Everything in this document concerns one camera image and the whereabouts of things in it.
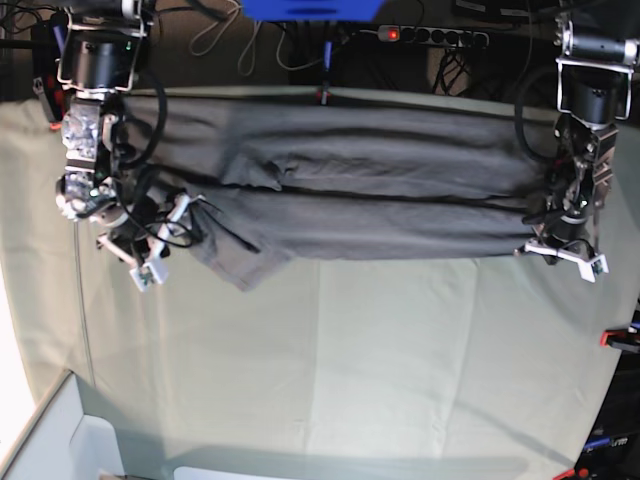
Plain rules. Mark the blue box top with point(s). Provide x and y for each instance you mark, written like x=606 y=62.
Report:
x=312 y=10

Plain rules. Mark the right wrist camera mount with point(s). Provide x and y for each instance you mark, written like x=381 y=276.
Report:
x=154 y=272

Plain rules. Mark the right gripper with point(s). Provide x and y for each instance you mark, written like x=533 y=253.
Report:
x=148 y=228

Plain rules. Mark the pale green table cloth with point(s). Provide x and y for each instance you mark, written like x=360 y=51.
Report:
x=489 y=369

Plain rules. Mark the red clamp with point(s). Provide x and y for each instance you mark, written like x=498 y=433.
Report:
x=49 y=36
x=323 y=92
x=574 y=474

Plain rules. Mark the red clamp top left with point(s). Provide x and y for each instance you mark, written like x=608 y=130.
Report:
x=49 y=36

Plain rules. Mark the white bin lower left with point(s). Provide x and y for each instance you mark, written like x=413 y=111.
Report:
x=62 y=441

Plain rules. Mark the red clamp bottom right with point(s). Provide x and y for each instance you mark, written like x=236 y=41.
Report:
x=574 y=474

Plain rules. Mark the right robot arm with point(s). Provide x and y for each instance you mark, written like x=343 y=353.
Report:
x=106 y=179

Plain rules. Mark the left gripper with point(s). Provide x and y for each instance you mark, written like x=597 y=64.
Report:
x=558 y=226

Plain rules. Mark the red clamp top centre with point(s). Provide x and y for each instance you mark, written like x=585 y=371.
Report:
x=323 y=92

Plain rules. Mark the grey t-shirt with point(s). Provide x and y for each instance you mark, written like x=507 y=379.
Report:
x=275 y=182

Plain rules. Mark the red clamp right edge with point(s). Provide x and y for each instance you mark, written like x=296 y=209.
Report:
x=624 y=339

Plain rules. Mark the black power strip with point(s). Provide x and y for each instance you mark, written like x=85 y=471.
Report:
x=433 y=37

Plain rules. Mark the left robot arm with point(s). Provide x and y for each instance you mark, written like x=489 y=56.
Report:
x=598 y=44

